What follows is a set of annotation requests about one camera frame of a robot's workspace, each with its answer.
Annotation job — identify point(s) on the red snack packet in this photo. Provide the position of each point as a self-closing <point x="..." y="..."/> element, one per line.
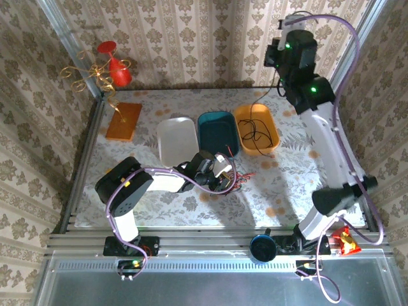
<point x="345" y="242"/>

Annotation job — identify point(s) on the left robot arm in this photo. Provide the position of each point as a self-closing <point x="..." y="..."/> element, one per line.
<point x="162" y="181"/>

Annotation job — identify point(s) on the floral patterned tablecloth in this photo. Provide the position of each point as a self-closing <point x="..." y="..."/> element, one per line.
<point x="159" y="207"/>

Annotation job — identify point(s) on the orange plastic bin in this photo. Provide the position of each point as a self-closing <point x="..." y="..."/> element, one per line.
<point x="259" y="149"/>

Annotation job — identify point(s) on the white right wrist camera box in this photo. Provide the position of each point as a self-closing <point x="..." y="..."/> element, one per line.
<point x="298" y="27"/>

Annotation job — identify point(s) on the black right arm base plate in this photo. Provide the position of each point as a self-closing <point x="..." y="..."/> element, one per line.
<point x="287" y="243"/>

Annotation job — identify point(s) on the small black controller board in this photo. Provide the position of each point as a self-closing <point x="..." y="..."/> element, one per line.
<point x="306" y="267"/>
<point x="130" y="266"/>

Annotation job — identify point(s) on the teal plastic bin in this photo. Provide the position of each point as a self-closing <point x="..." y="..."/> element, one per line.
<point x="216" y="134"/>

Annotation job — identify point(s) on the grey metal panel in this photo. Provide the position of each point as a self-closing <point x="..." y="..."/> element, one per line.
<point x="191" y="287"/>

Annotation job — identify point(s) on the orange wooden board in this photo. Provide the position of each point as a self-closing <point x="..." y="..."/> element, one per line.
<point x="124" y="127"/>

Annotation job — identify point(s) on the red wine glass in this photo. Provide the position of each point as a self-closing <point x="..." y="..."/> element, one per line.
<point x="119" y="75"/>

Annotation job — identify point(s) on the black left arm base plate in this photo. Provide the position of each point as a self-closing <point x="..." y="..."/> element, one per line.
<point x="111" y="245"/>

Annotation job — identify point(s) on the white plastic bin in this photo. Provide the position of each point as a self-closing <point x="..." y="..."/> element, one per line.
<point x="175" y="140"/>

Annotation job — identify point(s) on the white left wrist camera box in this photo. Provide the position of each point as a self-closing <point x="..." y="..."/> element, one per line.
<point x="220" y="165"/>

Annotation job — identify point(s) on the dark blue round cup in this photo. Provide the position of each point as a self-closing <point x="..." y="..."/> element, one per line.
<point x="263" y="248"/>

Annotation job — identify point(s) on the aluminium extrusion frame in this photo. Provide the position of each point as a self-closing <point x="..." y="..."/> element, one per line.
<point x="207" y="242"/>

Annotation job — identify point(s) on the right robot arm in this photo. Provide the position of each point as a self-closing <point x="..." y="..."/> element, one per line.
<point x="328" y="150"/>

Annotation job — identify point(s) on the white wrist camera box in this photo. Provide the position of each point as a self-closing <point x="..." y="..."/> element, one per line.
<point x="220" y="165"/>
<point x="298" y="27"/>

